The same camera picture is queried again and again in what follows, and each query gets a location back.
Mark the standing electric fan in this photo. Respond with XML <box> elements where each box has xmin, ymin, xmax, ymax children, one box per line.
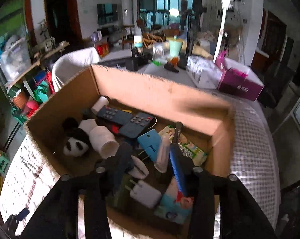
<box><xmin>221</xmin><ymin>25</ymin><xmax>243</xmax><ymax>51</ymax></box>

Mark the red cardboard box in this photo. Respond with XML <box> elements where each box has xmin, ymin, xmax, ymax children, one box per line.
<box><xmin>25</xmin><ymin>65</ymin><xmax>235</xmax><ymax>238</ymax></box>

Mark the white paper cup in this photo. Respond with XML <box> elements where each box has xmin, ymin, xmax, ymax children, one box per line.
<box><xmin>89</xmin><ymin>126</ymin><xmax>119</xmax><ymax>159</ymax></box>

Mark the magenta cardboard box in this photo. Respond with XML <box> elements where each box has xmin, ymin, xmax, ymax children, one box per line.
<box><xmin>215</xmin><ymin>56</ymin><xmax>264</xmax><ymax>101</ymax></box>

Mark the cluttered wooden shelf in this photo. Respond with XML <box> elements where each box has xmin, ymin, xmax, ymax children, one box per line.
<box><xmin>0</xmin><ymin>0</ymin><xmax>71</xmax><ymax>125</ymax></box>

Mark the clear plastic bag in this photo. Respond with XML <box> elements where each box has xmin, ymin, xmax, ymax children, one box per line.
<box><xmin>186</xmin><ymin>55</ymin><xmax>223</xmax><ymax>90</ymax></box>

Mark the white covered chair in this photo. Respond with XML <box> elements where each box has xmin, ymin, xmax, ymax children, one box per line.
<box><xmin>52</xmin><ymin>47</ymin><xmax>100</xmax><ymax>92</ymax></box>

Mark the black pen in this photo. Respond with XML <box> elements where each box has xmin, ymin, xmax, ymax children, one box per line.
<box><xmin>171</xmin><ymin>121</ymin><xmax>183</xmax><ymax>144</ymax></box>

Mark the green snack packet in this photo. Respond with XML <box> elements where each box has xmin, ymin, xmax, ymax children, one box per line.
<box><xmin>158</xmin><ymin>125</ymin><xmax>208</xmax><ymax>166</ymax></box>

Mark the black remote control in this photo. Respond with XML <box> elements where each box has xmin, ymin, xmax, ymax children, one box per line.
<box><xmin>97</xmin><ymin>106</ymin><xmax>133</xmax><ymax>126</ymax></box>
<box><xmin>119</xmin><ymin>112</ymin><xmax>154</xmax><ymax>139</ymax></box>

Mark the wall television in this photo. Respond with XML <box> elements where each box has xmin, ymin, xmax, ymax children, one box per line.
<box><xmin>97</xmin><ymin>3</ymin><xmax>118</xmax><ymax>25</ymax></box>

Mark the blue rectangular plug adapter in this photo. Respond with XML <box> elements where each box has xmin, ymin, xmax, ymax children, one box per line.
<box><xmin>137</xmin><ymin>129</ymin><xmax>162</xmax><ymax>162</ymax></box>

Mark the panda plush toy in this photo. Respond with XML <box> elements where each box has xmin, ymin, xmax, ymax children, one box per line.
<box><xmin>62</xmin><ymin>117</ymin><xmax>95</xmax><ymax>157</ymax></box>

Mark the colourful tissue packet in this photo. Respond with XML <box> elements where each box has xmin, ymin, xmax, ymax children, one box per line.
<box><xmin>154</xmin><ymin>177</ymin><xmax>194</xmax><ymax>224</ymax></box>

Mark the white power charger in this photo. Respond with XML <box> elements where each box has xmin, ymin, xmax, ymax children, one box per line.
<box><xmin>125</xmin><ymin>180</ymin><xmax>162</xmax><ymax>209</ymax></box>

